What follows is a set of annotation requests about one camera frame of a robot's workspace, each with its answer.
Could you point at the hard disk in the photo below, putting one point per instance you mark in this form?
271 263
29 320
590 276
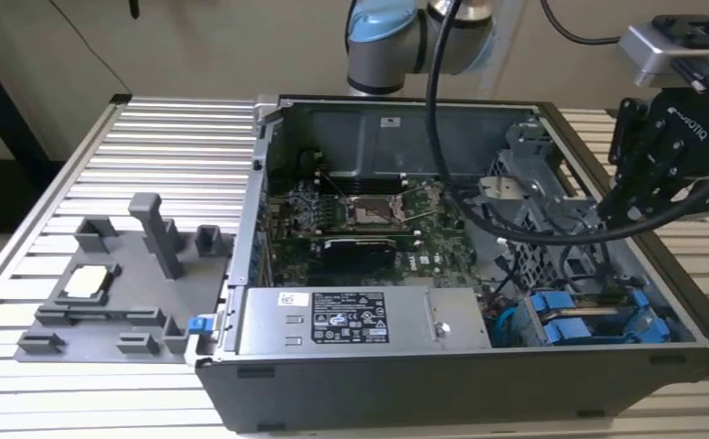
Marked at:
552 302

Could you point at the black graphics card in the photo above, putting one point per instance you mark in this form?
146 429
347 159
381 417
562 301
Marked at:
360 256

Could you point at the silver CPU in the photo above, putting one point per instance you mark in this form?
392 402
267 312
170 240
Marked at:
89 280

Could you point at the black RAM slot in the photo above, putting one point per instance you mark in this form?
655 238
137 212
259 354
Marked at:
364 185
364 175
364 189
364 180

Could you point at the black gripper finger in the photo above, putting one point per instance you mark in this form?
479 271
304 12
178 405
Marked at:
678 194
626 196

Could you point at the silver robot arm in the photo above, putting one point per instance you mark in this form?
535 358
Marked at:
385 59

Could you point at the grey parts rack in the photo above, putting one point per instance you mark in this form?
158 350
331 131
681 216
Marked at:
146 311

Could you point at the grey metal drive cage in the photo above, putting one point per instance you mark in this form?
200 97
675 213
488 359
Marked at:
531 151

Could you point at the blue case latch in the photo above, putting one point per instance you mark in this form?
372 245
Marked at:
197 325

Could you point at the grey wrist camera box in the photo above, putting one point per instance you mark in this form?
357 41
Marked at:
659 55

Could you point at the dark grey PC case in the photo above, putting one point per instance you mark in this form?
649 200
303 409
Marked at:
391 393

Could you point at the blue disk carrier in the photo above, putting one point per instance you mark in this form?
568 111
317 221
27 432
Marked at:
562 330

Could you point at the CPU socket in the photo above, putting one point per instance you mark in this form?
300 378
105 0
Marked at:
373 212

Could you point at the silver power supply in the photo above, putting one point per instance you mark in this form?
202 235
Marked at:
269 320

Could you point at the green motherboard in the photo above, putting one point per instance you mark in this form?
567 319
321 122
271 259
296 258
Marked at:
440 247

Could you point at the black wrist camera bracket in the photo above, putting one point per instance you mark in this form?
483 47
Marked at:
629 132

